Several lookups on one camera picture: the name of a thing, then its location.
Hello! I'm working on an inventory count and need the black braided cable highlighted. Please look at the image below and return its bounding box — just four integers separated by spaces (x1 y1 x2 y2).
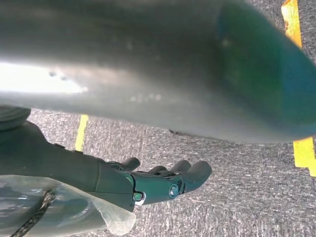
10 190 57 237

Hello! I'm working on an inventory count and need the yellow floor tape outline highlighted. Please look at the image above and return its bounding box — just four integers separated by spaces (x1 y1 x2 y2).
75 0 316 178

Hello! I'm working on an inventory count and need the silver robot body shell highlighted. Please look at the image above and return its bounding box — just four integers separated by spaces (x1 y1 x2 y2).
0 0 316 145

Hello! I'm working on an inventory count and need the clear plastic wrap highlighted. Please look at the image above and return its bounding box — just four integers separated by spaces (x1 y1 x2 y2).
0 174 137 237

